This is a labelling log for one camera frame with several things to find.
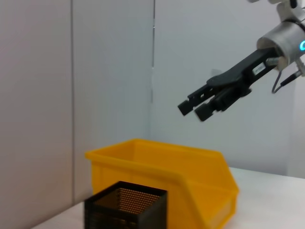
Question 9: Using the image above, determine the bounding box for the yellow plastic bin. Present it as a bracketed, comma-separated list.
[85, 138, 240, 229]

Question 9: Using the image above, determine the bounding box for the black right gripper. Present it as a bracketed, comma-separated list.
[178, 46, 282, 123]

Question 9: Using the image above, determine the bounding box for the black mesh pen holder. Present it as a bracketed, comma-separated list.
[83, 180, 168, 229]

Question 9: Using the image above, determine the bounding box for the right wrist cable with plug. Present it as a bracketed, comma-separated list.
[271, 62, 305, 94]

